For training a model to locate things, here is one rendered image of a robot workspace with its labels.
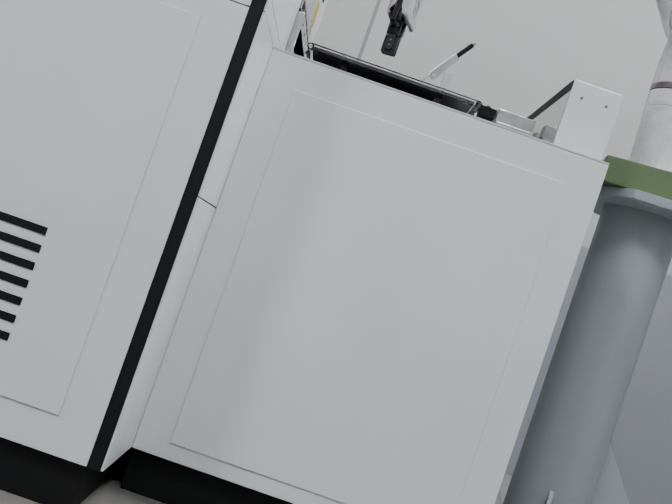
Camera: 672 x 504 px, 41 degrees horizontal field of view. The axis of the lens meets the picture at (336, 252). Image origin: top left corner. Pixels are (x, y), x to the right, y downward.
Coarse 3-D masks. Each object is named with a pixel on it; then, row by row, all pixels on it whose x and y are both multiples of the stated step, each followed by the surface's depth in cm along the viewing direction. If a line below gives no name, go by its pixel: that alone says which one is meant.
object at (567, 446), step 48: (624, 192) 170; (624, 240) 176; (576, 288) 183; (624, 288) 175; (576, 336) 177; (624, 336) 175; (576, 384) 175; (624, 384) 176; (528, 432) 181; (576, 432) 174; (528, 480) 176; (576, 480) 174
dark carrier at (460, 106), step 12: (324, 60) 185; (336, 60) 181; (360, 72) 184; (372, 72) 181; (384, 84) 187; (396, 84) 184; (408, 84) 181; (420, 96) 187; (432, 96) 184; (444, 96) 180; (456, 108) 187; (468, 108) 183
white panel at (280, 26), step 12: (252, 0) 136; (264, 0) 136; (276, 0) 142; (288, 0) 155; (300, 0) 170; (312, 0) 188; (276, 12) 146; (288, 12) 160; (312, 12) 196; (276, 24) 151; (288, 24) 165; (276, 36) 155; (288, 36) 171; (312, 36) 212
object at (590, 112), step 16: (576, 80) 162; (576, 96) 162; (592, 96) 162; (608, 96) 162; (576, 112) 162; (592, 112) 162; (608, 112) 162; (560, 128) 162; (576, 128) 162; (592, 128) 162; (608, 128) 162; (560, 144) 162; (576, 144) 162; (592, 144) 162
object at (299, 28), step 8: (296, 16) 172; (304, 16) 174; (296, 24) 172; (304, 24) 179; (296, 32) 172; (304, 32) 183; (288, 40) 172; (296, 40) 186; (304, 40) 188; (288, 48) 172; (296, 48) 193; (304, 48) 193; (304, 56) 199
